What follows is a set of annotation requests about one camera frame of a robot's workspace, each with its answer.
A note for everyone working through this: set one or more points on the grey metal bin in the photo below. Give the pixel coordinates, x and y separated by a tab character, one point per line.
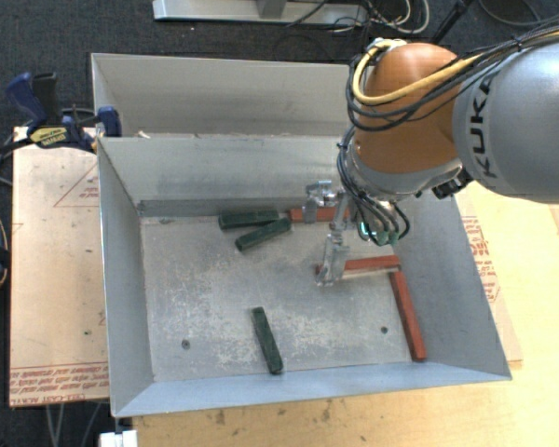
214	287

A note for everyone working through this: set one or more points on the dark green flat block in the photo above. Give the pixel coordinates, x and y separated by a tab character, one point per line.
268	340
263	234
247	219

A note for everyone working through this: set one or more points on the brown cardboard board red print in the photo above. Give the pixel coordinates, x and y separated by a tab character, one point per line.
56	268

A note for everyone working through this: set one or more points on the red-brown flat block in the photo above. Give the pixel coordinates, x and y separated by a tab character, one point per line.
410	319
296	215
372	263

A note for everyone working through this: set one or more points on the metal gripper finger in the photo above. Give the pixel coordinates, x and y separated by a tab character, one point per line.
313	203
333	256

